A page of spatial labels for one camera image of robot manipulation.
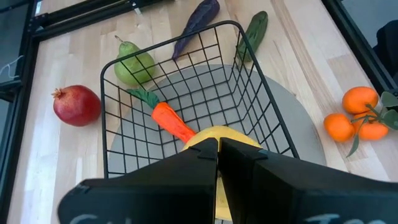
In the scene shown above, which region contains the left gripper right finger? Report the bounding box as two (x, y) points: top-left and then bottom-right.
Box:
(218, 137), (398, 224)

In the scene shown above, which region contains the grey round mat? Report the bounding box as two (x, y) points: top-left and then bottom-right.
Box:
(107, 63), (327, 180)

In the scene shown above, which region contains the orange mandarin bunch with leaves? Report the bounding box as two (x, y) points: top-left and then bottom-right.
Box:
(323, 86), (398, 158)

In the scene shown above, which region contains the red bell pepper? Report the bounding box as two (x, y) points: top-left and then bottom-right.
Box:
(126, 88), (197, 144)

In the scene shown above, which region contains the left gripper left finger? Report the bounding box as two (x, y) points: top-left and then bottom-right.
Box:
(57, 138), (218, 224)

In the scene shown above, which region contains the black aluminium table frame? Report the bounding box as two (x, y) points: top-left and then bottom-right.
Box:
(0, 0), (398, 218)

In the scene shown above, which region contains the red pomegranate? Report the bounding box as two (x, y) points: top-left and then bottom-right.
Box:
(51, 84), (102, 128)

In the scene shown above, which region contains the yellow lemon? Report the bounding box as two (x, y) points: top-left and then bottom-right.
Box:
(182, 125), (264, 222)

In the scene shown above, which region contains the green cucumber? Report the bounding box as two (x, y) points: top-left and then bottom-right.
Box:
(236, 11), (269, 63)

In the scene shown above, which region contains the green pear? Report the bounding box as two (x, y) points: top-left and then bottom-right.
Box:
(113, 34), (156, 88)

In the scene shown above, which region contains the purple eggplant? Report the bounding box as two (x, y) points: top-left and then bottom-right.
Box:
(172, 0), (221, 62)

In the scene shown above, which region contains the black wire basket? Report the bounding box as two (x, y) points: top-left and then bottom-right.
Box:
(99, 20), (300, 180)

